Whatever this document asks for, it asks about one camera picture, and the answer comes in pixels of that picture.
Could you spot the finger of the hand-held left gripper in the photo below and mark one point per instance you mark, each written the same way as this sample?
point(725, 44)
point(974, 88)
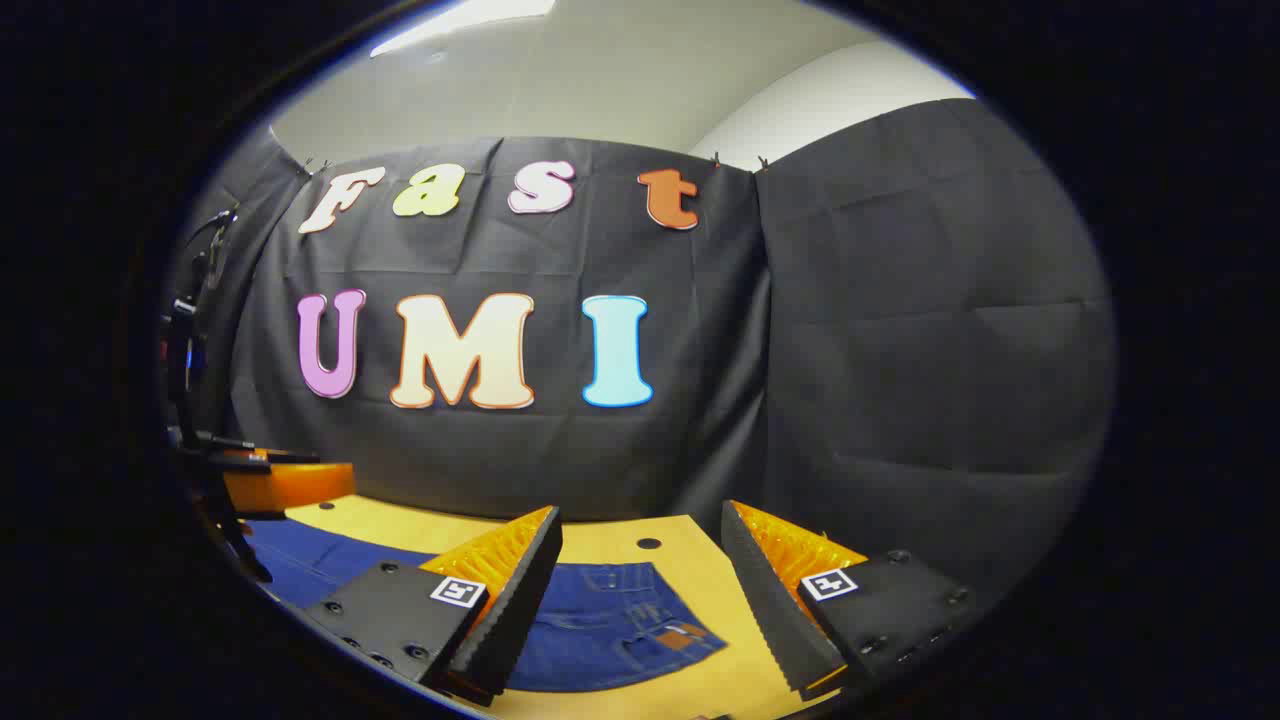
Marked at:
point(290, 488)

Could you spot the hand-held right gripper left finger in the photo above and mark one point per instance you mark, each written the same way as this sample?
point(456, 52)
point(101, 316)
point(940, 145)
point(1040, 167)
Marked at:
point(515, 610)

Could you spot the black backdrop cloth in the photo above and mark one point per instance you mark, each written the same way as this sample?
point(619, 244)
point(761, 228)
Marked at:
point(850, 350)

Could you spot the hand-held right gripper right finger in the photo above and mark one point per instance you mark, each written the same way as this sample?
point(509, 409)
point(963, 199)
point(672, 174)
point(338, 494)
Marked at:
point(765, 600)

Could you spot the blue denim jeans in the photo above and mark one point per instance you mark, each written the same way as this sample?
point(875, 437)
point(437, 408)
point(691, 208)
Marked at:
point(600, 630)

